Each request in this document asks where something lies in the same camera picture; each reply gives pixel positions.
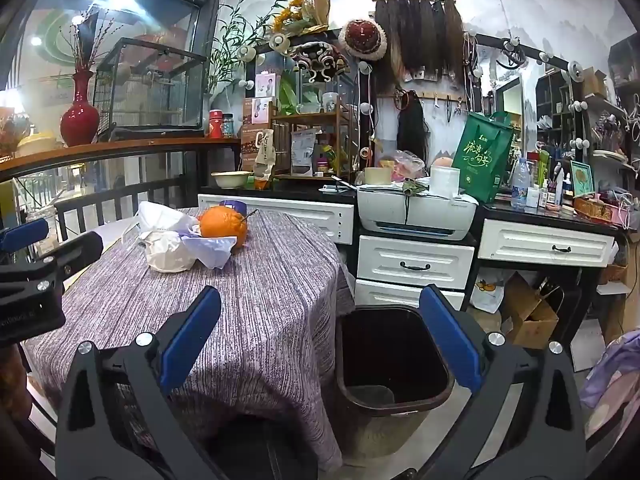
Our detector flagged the white printer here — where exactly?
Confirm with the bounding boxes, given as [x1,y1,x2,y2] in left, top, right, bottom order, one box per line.
[356,185,478,241]

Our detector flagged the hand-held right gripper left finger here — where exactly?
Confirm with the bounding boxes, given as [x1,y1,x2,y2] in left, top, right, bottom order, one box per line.
[55,285,261,480]

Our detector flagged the cream bowl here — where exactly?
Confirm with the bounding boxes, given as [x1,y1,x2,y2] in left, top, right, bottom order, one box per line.
[211,171,253,190]

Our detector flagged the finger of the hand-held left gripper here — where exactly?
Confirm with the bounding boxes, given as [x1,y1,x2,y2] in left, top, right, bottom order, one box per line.
[0,232,104,293]
[0,219,50,256]

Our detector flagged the lion head ornament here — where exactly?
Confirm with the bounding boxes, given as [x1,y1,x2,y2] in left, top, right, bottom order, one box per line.
[290,42,351,83]

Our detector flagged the white plastic wrapper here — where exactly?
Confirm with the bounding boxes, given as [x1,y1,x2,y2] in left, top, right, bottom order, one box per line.
[182,232,238,270]

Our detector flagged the green tote bag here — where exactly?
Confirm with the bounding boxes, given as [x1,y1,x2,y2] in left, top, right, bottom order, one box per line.
[451,111,516,204]

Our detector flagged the green leafy plant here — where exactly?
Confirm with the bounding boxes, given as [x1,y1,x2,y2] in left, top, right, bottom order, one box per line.
[205,0,286,96]

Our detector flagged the kraft snack bag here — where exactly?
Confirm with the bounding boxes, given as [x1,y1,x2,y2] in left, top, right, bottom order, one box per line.
[253,129,276,181]

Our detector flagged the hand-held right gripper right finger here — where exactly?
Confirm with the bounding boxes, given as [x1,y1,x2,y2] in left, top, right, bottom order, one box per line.
[419,284,587,480]

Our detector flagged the brown carton box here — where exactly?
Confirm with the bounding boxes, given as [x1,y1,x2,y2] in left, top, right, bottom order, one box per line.
[241,96,273,173]

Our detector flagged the glass cage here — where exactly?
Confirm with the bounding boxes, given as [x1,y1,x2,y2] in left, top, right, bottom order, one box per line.
[92,37,208,138]

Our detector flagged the dried branches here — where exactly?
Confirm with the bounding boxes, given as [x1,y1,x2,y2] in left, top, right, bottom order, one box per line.
[62,7,118,73]

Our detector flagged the white tissue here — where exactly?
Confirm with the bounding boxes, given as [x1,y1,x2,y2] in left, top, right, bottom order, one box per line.
[136,201,201,274]

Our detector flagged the red embroidered hat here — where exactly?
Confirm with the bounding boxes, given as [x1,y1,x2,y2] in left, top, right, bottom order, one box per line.
[339,19,388,58]

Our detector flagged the dark brown trash bin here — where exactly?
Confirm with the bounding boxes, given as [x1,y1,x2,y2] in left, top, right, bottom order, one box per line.
[334,305,456,461]

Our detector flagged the dark hanging wig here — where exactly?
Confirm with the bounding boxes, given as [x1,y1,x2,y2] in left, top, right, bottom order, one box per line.
[397,91,431,163]

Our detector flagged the teal picture frame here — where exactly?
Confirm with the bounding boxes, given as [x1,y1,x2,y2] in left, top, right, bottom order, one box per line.
[570,160,597,198]

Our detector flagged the black railing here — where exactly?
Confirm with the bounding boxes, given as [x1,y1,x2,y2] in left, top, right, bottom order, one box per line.
[10,140,201,243]

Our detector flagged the black cubby shelf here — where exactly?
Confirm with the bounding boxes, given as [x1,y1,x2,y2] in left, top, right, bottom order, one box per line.
[535,69,583,153]

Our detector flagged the grey foil packet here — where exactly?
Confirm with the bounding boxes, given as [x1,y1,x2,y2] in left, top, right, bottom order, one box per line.
[291,129,317,177]

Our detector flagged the orange peel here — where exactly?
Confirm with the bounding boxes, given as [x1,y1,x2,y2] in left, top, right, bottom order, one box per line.
[198,205,249,249]

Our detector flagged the brown cardboard box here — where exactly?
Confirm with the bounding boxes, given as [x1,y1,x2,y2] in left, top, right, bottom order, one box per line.
[500,272,560,351]

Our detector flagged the wall mirror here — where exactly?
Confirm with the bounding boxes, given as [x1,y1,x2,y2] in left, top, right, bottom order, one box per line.
[492,67,526,131]

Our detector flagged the clear water bottle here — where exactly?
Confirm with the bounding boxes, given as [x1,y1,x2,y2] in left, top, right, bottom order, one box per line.
[510,157,531,211]

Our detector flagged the purple floral cloth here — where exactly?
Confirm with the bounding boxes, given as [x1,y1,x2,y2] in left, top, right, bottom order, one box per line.
[580,329,640,456]

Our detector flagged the row of hanging hair pieces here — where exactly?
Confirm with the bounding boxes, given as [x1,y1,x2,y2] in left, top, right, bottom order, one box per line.
[372,0,466,83]

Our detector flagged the pink plastic bag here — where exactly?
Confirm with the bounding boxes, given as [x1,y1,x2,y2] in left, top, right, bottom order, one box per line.
[392,150,427,181]

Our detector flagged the white drawer cabinet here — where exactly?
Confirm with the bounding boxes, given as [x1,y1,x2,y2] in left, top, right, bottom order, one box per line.
[197,192,618,311]

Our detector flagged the wooden shelf rack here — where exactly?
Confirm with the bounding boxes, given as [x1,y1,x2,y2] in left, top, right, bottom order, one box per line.
[270,100,361,181]

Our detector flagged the red vase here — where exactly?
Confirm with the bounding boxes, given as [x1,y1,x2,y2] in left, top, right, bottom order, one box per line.
[60,70,101,147]

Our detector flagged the white paper roll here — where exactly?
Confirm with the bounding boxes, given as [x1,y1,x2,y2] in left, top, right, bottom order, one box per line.
[429,165,461,200]

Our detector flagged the wooden ledge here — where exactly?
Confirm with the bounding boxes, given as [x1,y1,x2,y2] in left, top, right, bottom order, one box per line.
[0,135,241,171]

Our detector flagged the sunflower bouquet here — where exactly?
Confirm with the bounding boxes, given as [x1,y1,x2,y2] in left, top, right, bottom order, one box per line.
[270,0,331,36]

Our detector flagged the white paper bag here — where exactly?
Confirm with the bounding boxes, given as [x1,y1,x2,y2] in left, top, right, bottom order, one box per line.
[470,267,506,313]

